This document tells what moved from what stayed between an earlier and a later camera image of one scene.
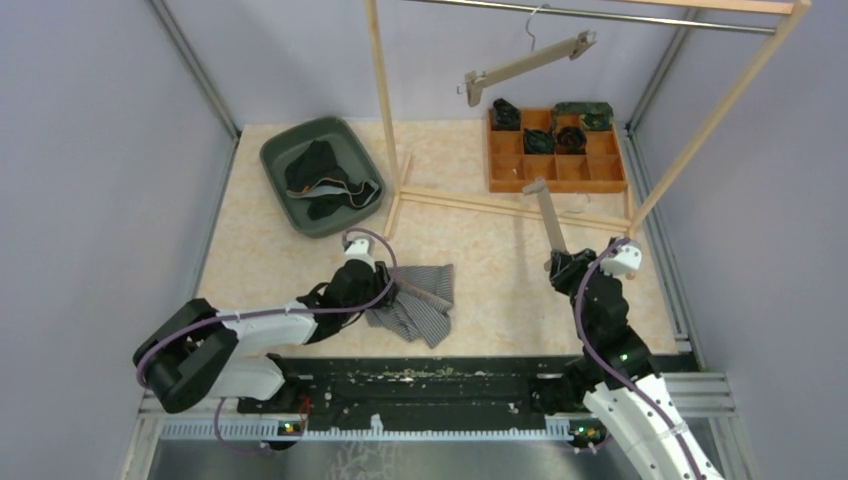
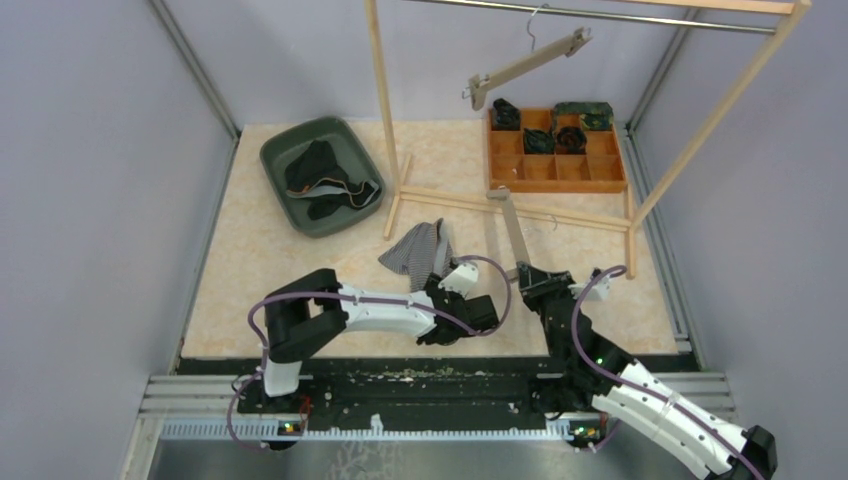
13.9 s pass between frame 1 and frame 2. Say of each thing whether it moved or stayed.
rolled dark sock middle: stayed
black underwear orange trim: stayed
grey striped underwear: moved
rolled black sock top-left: stayed
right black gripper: moved
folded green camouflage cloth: stayed
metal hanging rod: stayed
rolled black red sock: stayed
